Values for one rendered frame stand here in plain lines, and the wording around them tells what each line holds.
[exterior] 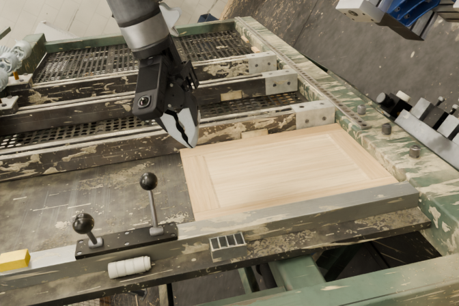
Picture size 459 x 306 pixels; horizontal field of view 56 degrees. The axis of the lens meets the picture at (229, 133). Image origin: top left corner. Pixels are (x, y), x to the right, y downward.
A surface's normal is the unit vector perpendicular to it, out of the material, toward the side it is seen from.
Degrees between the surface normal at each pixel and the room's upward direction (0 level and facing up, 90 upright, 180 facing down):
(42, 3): 90
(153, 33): 102
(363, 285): 54
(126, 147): 90
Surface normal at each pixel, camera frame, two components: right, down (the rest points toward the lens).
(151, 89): -0.37, -0.46
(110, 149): 0.21, 0.43
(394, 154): -0.07, -0.89
